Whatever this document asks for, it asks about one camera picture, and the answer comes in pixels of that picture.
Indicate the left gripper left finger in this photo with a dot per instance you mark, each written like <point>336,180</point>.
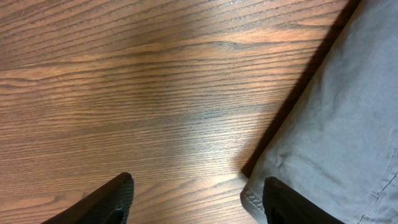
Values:
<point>109,204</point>

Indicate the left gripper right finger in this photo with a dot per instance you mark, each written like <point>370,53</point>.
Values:
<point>283,205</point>

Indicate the grey shorts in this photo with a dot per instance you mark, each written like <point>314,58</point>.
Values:
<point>338,145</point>

